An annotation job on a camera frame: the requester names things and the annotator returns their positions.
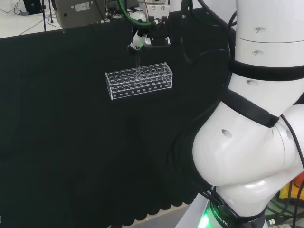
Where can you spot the black bench cloth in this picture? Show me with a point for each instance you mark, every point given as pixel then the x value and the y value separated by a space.
pixel 59 118

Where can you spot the black robot hand white plates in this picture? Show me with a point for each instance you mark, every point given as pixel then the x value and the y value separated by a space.
pixel 159 35

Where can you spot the grey equipment box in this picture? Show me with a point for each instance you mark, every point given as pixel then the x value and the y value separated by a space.
pixel 80 16

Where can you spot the clear glass test tube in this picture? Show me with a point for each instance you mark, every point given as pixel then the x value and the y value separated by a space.
pixel 138 64

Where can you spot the yellow stop button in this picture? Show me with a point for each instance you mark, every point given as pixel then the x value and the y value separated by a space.
pixel 298 187

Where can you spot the dark tripod leg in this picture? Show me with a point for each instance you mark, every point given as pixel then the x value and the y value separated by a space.
pixel 44 21

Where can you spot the clear plastic test tube rack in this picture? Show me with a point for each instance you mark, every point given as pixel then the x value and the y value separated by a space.
pixel 152 89

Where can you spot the black monitor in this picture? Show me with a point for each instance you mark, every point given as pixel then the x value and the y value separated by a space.
pixel 32 7

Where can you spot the small clear clip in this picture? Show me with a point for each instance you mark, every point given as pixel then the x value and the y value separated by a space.
pixel 63 30

